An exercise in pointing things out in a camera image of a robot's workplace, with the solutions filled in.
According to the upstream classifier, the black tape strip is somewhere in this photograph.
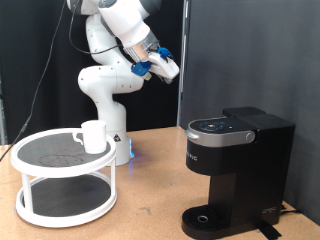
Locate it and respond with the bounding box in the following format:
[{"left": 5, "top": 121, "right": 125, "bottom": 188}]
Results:
[{"left": 255, "top": 220, "right": 283, "bottom": 240}]

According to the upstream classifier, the wrist camera on blue mount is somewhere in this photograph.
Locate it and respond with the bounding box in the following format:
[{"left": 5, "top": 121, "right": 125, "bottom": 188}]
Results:
[{"left": 130, "top": 61, "right": 153, "bottom": 82}]

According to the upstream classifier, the white two-tier turntable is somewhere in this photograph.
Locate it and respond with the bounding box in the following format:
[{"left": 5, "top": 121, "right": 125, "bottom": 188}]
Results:
[{"left": 9, "top": 127, "right": 119, "bottom": 230}]

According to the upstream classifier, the grey metal pole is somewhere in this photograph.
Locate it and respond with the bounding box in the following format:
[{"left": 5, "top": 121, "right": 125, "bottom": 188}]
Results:
[{"left": 175, "top": 0, "right": 192, "bottom": 128}]

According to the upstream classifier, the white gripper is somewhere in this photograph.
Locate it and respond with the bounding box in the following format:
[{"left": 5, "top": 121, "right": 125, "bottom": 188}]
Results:
[{"left": 145, "top": 52, "right": 181, "bottom": 85}]

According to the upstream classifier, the white mug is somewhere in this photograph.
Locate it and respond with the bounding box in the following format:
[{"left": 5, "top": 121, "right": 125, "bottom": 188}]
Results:
[{"left": 72, "top": 119, "right": 108, "bottom": 155}]

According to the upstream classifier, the grey metal post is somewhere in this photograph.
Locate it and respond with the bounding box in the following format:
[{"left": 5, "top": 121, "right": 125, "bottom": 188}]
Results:
[{"left": 0, "top": 75, "right": 7, "bottom": 146}]

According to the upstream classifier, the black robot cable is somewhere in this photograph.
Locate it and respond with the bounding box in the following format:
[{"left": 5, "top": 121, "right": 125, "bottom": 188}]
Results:
[{"left": 0, "top": 0, "right": 125, "bottom": 161}]

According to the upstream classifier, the blue cable clip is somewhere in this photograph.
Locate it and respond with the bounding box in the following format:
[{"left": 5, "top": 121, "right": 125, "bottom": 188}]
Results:
[{"left": 156, "top": 46, "right": 175, "bottom": 62}]

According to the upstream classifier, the black Keurig coffee machine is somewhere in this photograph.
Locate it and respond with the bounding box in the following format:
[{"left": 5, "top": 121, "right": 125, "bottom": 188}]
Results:
[{"left": 181, "top": 106, "right": 296, "bottom": 240}]

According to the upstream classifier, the black curtain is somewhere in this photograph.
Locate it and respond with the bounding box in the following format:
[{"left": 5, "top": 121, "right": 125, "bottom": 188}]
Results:
[{"left": 0, "top": 0, "right": 185, "bottom": 145}]

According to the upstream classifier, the black machine power cord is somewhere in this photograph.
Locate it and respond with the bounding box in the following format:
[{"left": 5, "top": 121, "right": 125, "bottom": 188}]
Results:
[{"left": 279, "top": 203, "right": 303, "bottom": 216}]

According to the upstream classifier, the grey partition panel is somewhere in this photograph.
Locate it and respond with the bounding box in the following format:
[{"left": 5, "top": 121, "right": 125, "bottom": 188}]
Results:
[{"left": 180, "top": 0, "right": 320, "bottom": 226}]

